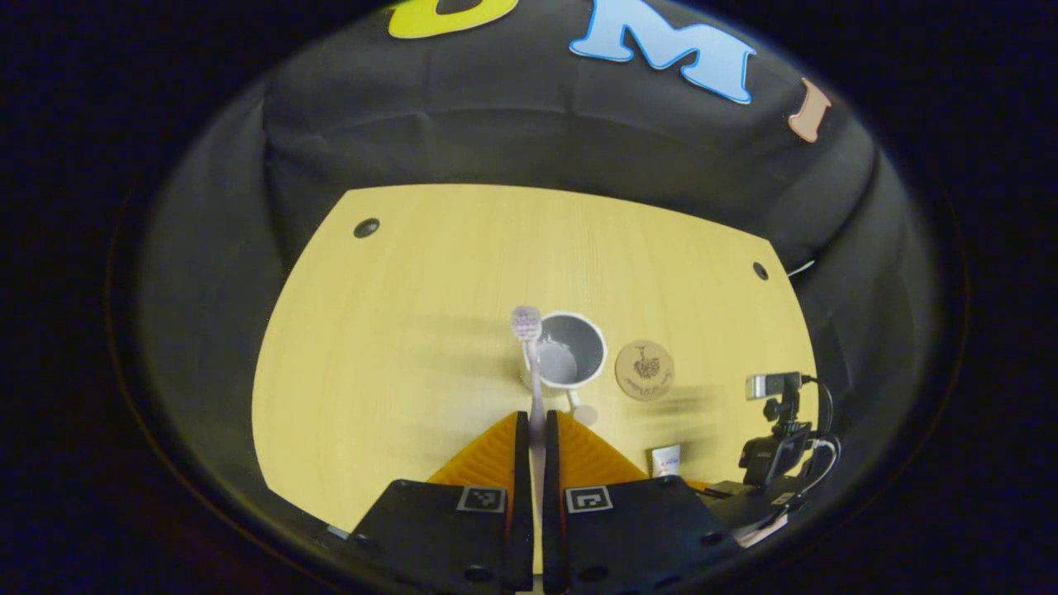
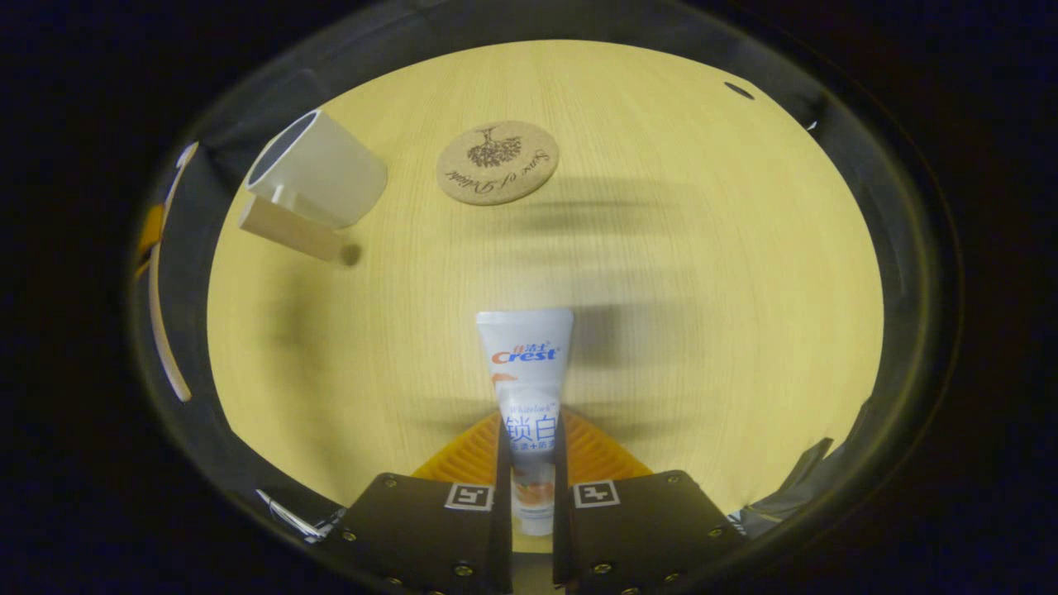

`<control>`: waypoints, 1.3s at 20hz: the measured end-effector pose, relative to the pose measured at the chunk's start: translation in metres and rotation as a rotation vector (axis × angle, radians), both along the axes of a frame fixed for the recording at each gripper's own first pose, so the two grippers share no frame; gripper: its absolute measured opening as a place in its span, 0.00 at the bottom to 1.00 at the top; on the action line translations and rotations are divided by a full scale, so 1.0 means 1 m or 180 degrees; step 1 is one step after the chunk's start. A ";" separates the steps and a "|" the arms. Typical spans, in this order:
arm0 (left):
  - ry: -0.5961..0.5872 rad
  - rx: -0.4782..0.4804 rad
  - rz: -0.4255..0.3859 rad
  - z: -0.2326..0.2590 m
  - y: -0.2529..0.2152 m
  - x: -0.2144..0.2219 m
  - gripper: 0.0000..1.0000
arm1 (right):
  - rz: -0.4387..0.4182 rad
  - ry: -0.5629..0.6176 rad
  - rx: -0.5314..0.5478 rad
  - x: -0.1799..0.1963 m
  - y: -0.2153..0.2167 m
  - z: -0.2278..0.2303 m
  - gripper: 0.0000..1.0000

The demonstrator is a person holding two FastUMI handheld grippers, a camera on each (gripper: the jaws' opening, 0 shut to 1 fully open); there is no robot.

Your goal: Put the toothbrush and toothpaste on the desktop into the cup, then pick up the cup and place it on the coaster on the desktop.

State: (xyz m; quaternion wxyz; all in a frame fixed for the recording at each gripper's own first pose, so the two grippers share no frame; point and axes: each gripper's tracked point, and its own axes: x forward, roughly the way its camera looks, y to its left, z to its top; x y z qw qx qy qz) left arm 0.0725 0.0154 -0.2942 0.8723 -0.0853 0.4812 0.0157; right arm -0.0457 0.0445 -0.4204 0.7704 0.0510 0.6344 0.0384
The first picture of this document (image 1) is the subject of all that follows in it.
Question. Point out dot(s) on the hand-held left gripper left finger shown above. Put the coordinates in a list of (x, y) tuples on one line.
[(521, 496)]

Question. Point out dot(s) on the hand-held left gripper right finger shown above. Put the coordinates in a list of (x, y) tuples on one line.
[(554, 512)]

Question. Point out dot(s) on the pale purple toothbrush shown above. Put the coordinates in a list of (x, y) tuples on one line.
[(535, 388)]

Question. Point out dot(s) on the black backdrop cloth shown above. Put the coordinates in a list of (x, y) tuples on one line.
[(496, 124)]

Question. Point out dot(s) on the white toothpaste tube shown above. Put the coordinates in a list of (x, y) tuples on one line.
[(665, 460)]

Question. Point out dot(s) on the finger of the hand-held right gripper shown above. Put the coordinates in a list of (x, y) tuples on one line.
[(748, 504)]

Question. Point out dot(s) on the round cork coaster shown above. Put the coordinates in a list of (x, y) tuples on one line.
[(645, 370)]

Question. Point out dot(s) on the black desk grommet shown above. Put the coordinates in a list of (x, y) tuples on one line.
[(366, 227), (760, 270)]

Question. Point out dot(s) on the thin white strip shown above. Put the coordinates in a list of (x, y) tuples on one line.
[(800, 268)]

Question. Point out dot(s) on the wooden desktop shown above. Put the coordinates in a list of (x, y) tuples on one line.
[(397, 347)]

